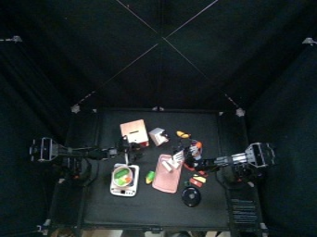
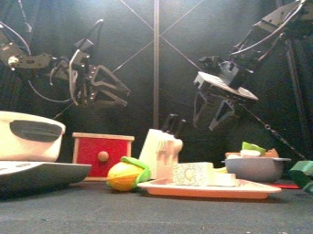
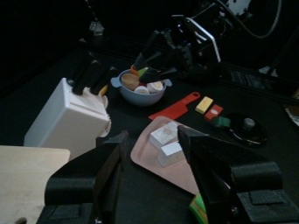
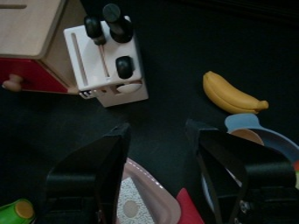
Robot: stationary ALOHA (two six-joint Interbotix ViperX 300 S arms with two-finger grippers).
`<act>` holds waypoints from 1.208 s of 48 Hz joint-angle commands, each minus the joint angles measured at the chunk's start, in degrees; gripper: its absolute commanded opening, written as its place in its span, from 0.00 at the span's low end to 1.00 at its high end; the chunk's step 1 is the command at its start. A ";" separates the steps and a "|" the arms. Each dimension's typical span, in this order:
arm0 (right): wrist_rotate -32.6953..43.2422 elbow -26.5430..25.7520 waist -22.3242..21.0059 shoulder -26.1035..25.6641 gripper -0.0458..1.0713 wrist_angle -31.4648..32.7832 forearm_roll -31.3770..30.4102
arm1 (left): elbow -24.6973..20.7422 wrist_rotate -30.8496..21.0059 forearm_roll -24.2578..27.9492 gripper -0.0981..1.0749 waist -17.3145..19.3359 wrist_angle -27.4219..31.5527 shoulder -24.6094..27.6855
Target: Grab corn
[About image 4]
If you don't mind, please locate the speckled toy food slice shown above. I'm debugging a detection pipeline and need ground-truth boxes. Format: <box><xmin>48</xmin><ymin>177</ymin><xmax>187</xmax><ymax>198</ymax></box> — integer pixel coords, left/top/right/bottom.
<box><xmin>115</xmin><ymin>176</ymin><xmax>156</xmax><ymax>224</ymax></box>

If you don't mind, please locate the green toy corn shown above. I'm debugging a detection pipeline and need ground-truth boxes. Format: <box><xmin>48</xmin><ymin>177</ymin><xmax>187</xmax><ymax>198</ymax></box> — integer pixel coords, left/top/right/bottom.
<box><xmin>0</xmin><ymin>198</ymin><xmax>37</xmax><ymax>224</ymax></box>

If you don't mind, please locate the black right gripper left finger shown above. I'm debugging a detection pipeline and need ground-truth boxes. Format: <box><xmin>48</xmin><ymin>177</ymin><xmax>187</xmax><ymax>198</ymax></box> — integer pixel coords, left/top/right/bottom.
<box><xmin>35</xmin><ymin>122</ymin><xmax>132</xmax><ymax>224</ymax></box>

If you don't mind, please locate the pink toy plate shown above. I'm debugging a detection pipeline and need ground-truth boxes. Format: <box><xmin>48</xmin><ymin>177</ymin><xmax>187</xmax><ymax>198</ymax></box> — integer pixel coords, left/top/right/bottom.
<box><xmin>115</xmin><ymin>157</ymin><xmax>183</xmax><ymax>224</ymax></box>

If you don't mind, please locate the white toy knife block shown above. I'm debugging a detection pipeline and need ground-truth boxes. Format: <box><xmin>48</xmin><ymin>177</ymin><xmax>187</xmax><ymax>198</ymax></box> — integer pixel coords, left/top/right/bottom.
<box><xmin>63</xmin><ymin>15</ymin><xmax>149</xmax><ymax>109</ymax></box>

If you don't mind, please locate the wooden toy toaster red front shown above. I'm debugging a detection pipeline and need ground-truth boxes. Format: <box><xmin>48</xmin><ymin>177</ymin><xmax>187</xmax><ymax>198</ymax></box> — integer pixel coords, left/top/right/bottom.
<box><xmin>0</xmin><ymin>0</ymin><xmax>89</xmax><ymax>95</ymax></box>

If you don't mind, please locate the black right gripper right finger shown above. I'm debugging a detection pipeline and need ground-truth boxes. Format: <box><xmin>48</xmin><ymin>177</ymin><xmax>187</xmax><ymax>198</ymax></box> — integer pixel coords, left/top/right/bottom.
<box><xmin>184</xmin><ymin>118</ymin><xmax>299</xmax><ymax>224</ymax></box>

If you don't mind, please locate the black-handled toy knife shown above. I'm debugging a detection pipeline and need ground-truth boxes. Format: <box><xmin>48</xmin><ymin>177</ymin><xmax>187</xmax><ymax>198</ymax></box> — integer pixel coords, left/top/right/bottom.
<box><xmin>115</xmin><ymin>55</ymin><xmax>136</xmax><ymax>80</ymax></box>
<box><xmin>101</xmin><ymin>3</ymin><xmax>135</xmax><ymax>44</ymax></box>
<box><xmin>83</xmin><ymin>15</ymin><xmax>111</xmax><ymax>78</ymax></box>

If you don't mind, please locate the yellow toy banana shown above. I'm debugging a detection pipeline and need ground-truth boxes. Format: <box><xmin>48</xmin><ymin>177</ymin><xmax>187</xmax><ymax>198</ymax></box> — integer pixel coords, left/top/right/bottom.
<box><xmin>201</xmin><ymin>70</ymin><xmax>270</xmax><ymax>115</ymax></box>

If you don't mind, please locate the red toy food piece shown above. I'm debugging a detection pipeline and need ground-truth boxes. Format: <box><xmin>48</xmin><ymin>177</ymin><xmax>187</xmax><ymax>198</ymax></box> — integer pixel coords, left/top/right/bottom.
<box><xmin>175</xmin><ymin>187</ymin><xmax>205</xmax><ymax>224</ymax></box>

